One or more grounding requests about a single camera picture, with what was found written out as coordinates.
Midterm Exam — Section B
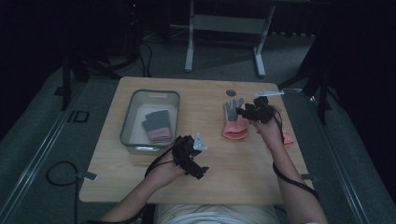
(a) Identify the pink glove with red print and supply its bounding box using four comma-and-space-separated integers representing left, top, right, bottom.
279, 127, 296, 147

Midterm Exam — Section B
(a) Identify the black cable on floor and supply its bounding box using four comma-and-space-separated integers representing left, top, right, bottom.
45, 161, 80, 224

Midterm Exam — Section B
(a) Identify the right hand-held gripper cable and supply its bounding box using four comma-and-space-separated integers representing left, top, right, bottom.
265, 104, 320, 202

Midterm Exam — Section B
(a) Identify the person's right hand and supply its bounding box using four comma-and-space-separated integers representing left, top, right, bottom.
250, 106, 286, 150

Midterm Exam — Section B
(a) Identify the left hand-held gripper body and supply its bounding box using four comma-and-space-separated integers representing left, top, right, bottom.
172, 133, 209, 172

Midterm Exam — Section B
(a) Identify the left hand-held gripper cable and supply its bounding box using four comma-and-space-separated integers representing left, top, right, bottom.
83, 143, 181, 224

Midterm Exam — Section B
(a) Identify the hand-held gripper cable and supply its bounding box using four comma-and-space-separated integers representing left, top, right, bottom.
265, 104, 320, 202
83, 143, 181, 224

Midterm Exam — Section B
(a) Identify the grey tab on table edge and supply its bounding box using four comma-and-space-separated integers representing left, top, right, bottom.
300, 173, 319, 183
75, 171, 98, 182

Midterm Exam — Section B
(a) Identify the pink glove with grey palm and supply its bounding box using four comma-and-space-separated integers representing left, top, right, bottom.
222, 98, 252, 141

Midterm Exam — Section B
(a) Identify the clear plastic storage bin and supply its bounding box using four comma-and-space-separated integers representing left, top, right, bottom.
120, 89, 181, 156

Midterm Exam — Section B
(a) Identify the black tripod stand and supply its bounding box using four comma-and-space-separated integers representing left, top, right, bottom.
52, 46, 141, 111
277, 62, 342, 125

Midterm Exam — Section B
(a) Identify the white metal desk frame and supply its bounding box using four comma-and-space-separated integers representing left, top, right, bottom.
184, 0, 276, 78

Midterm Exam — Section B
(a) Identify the person's white shirt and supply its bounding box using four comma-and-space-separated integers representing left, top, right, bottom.
155, 203, 279, 224

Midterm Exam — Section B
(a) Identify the person's left hand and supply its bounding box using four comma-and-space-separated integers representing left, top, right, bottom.
144, 150, 188, 189

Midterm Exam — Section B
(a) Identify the thin black cable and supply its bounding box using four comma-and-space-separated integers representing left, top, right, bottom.
136, 40, 153, 78

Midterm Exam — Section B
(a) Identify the grey fingerless glove pink cuff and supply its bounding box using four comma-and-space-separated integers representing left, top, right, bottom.
148, 135, 173, 145
141, 109, 173, 141

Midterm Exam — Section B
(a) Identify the metal floor rail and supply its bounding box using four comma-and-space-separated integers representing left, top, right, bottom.
0, 82, 87, 224
286, 88, 372, 224

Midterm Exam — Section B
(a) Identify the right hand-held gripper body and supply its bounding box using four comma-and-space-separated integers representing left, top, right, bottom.
241, 89, 285, 125

